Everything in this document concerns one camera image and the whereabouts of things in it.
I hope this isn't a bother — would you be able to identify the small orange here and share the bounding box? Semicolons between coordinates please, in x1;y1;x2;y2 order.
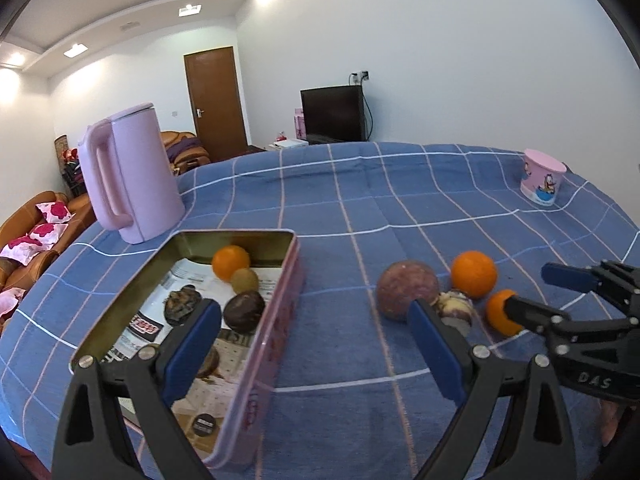
485;289;523;337

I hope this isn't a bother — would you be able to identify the dark wrinkled passion fruit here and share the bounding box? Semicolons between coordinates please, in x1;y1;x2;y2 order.
164;284;202;327

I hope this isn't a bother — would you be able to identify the large orange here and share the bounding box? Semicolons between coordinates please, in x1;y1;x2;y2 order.
212;244;250;282

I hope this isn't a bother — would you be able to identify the person's right hand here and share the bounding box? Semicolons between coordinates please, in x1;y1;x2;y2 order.
599;400;638;446

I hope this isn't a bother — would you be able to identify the orange on table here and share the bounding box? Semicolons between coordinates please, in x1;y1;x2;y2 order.
450;250;498;300

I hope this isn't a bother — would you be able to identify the yam piece in tin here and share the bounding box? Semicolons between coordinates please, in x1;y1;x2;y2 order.
196;346;220;379

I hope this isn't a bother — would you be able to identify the printed paper in tin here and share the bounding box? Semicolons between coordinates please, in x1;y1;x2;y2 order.
102;258;299;468

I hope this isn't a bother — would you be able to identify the pink rectangular tin box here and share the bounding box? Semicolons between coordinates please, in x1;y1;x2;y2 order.
54;230;304;479

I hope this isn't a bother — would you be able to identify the pink cartoon mug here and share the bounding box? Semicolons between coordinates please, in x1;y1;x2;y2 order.
520;148;567;207

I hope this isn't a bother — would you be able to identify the dark round mangosteen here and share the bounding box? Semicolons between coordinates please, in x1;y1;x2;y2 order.
222;290;266;335

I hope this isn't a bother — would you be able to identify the round purple passion fruit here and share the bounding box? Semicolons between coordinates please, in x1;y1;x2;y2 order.
375;260;440;322

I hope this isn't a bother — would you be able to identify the green kiwi fruit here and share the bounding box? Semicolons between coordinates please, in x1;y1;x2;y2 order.
230;268;260;294

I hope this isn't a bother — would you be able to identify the blue checked tablecloth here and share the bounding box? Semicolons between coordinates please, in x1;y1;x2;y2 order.
1;143;639;479

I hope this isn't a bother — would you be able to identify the brown leather sofa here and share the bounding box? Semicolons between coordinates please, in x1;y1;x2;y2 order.
1;191;96;327

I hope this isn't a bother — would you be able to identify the pink electric kettle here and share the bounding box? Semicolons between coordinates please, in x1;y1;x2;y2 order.
78;103;186;245

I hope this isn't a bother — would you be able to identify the pink flower cushion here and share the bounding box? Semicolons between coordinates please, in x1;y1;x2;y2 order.
36;200;74;224

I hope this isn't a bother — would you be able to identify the brown leather armchair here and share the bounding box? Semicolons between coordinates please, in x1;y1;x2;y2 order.
160;131;212;176

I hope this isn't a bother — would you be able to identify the black television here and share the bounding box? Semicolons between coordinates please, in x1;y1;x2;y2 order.
300;84;366;143

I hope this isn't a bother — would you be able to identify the brown wooden door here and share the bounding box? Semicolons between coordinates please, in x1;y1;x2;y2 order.
183;47;248;162

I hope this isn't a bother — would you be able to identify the black power cable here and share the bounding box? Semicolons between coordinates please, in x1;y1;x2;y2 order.
348;71;376;142

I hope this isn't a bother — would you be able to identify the white wall socket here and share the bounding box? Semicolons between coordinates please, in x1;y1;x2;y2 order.
349;70;369;84

